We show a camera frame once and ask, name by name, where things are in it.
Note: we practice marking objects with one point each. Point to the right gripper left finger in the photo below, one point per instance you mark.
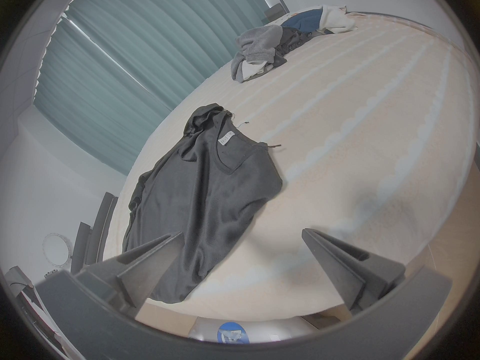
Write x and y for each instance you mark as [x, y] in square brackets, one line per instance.
[138, 272]

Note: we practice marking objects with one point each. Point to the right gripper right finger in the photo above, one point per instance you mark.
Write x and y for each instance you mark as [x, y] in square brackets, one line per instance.
[341, 272]

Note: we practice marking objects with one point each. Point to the black T-shirt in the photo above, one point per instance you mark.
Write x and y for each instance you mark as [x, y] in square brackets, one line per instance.
[210, 201]

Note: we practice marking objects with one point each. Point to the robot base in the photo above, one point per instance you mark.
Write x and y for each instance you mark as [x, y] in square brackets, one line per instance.
[262, 330]

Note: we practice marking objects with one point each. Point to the bed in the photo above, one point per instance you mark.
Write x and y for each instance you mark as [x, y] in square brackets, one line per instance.
[337, 144]

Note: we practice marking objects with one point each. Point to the pile of clothes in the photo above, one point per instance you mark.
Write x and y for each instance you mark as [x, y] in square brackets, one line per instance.
[258, 39]

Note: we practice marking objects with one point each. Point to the black chest of drawers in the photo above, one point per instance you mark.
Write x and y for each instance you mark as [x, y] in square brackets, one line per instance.
[105, 219]

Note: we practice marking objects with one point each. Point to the black dressing table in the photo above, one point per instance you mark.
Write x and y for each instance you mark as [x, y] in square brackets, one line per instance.
[80, 246]

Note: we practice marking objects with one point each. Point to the round white-framed mirror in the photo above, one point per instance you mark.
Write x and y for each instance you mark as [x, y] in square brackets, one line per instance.
[56, 249]

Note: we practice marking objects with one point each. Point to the blue-green curtain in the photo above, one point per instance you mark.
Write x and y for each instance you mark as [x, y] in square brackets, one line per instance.
[93, 107]
[168, 21]

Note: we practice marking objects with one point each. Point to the white printed pillow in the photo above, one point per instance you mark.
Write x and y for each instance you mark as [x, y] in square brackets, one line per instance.
[279, 20]

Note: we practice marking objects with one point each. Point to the grey bedside table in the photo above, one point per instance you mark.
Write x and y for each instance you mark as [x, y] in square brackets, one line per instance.
[273, 11]

